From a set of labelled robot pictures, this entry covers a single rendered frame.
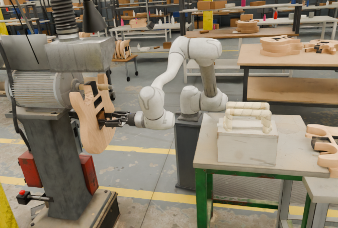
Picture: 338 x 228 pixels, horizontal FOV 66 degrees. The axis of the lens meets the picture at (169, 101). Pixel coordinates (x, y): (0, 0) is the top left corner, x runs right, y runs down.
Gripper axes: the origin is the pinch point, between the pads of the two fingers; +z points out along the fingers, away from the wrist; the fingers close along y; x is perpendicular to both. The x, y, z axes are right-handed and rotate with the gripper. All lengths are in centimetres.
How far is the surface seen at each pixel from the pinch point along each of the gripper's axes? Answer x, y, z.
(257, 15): -132, 1101, -177
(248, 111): 11, -9, -78
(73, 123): -18.5, 23.3, 37.1
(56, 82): 22.6, -1.7, 21.1
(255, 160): -14, -12, -82
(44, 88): 19.8, -2.8, 29.1
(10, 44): 43, 3, 46
